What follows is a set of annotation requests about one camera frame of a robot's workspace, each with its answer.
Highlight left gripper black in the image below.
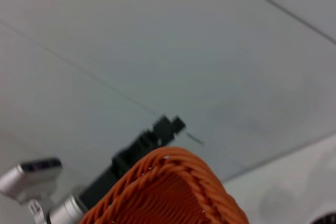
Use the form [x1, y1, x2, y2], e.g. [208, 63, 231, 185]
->
[80, 114, 187, 210]

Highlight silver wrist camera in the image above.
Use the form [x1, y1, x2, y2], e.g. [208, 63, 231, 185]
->
[0, 156, 63, 205]

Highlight silver cable connector plug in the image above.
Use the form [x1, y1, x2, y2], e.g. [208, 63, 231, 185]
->
[46, 194, 89, 224]

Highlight orange woven basket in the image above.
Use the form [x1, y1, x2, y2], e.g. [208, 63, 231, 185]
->
[78, 146, 249, 224]

